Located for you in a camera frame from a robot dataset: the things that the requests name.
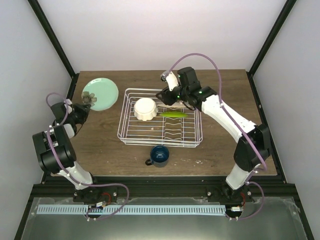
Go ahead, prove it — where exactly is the woven bamboo plate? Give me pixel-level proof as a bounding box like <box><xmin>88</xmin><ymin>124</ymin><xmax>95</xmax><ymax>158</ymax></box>
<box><xmin>157</xmin><ymin>102</ymin><xmax>186</xmax><ymax>109</ymax></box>

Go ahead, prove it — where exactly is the pale green plate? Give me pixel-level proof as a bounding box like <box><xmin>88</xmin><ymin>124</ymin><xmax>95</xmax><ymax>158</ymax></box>
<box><xmin>82</xmin><ymin>77</ymin><xmax>119</xmax><ymax>111</ymax></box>

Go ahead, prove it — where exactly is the lime green plate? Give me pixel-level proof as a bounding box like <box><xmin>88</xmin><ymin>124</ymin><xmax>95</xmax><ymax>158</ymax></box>
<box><xmin>159</xmin><ymin>111</ymin><xmax>188</xmax><ymax>118</ymax></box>

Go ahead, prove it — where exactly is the white scalloped bowl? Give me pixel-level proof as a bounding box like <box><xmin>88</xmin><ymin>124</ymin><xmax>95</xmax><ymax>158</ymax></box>
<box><xmin>133</xmin><ymin>97</ymin><xmax>159</xmax><ymax>121</ymax></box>

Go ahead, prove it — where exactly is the white wire dish rack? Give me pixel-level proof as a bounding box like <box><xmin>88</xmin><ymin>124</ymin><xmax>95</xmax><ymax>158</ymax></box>
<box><xmin>117</xmin><ymin>88</ymin><xmax>203</xmax><ymax>148</ymax></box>

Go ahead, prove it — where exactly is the dark blue mug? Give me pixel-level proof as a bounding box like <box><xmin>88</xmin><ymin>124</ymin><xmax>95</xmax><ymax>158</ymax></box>
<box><xmin>145</xmin><ymin>145</ymin><xmax>170</xmax><ymax>168</ymax></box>

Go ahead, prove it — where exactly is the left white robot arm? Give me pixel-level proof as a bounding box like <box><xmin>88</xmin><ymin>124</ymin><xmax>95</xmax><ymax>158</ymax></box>
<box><xmin>32</xmin><ymin>92</ymin><xmax>102</xmax><ymax>202</ymax></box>

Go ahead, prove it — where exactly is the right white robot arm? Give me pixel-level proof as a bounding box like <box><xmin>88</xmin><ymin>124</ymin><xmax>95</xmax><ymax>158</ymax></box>
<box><xmin>156</xmin><ymin>67</ymin><xmax>271</xmax><ymax>202</ymax></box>

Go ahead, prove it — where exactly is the light blue slotted strip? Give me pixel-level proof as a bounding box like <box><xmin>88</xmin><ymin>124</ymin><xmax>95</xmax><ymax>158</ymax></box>
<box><xmin>36</xmin><ymin>204</ymin><xmax>226</xmax><ymax>216</ymax></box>

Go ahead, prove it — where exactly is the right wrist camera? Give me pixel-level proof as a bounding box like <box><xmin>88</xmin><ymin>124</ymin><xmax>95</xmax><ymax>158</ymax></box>
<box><xmin>160</xmin><ymin>71</ymin><xmax>179</xmax><ymax>92</ymax></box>

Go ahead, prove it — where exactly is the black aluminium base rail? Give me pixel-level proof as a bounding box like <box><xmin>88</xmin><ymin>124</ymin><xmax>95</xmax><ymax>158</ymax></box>
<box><xmin>30</xmin><ymin>176</ymin><xmax>298</xmax><ymax>204</ymax></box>

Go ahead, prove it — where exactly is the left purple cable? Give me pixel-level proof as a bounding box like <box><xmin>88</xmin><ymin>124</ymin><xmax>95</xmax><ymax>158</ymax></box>
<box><xmin>45</xmin><ymin>92</ymin><xmax>130</xmax><ymax>222</ymax></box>

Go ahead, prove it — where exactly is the purple cable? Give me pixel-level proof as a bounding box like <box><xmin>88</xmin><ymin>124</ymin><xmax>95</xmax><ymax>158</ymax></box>
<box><xmin>45</xmin><ymin>92</ymin><xmax>130</xmax><ymax>222</ymax></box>
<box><xmin>167</xmin><ymin>52</ymin><xmax>268</xmax><ymax>222</ymax></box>

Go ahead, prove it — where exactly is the left black frame post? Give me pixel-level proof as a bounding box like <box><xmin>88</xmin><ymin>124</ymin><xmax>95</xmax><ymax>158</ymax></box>
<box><xmin>26</xmin><ymin>0</ymin><xmax>77</xmax><ymax>79</ymax></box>

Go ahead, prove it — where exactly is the black frame post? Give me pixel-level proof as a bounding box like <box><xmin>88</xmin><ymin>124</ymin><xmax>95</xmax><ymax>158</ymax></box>
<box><xmin>26</xmin><ymin>0</ymin><xmax>77</xmax><ymax>79</ymax></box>
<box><xmin>250</xmin><ymin>0</ymin><xmax>298</xmax><ymax>73</ymax></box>

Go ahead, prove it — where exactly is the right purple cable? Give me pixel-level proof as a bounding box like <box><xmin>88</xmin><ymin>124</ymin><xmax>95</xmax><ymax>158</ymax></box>
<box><xmin>167</xmin><ymin>52</ymin><xmax>268</xmax><ymax>222</ymax></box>

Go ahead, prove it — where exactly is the right black frame post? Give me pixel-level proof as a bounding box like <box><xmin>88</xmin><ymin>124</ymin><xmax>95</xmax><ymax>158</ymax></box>
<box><xmin>250</xmin><ymin>0</ymin><xmax>298</xmax><ymax>73</ymax></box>

